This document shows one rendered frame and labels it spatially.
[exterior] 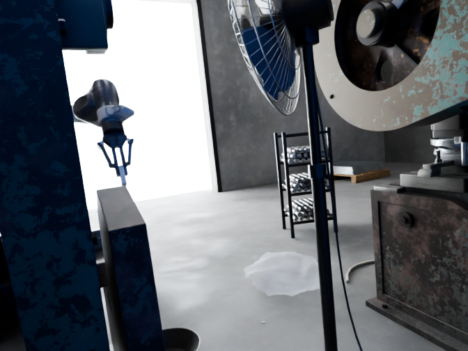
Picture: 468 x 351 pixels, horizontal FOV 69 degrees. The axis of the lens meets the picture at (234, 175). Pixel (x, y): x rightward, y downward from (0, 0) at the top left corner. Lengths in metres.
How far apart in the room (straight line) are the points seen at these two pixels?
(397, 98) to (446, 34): 0.26
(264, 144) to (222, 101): 1.15
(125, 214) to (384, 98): 1.17
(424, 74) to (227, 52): 5.22
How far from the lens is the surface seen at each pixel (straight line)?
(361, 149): 8.02
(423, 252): 1.76
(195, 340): 1.76
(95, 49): 0.91
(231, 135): 6.17
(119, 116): 1.30
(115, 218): 0.52
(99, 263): 0.88
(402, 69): 1.53
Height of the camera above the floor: 0.97
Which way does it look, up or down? 7 degrees down
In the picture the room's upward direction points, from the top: 6 degrees counter-clockwise
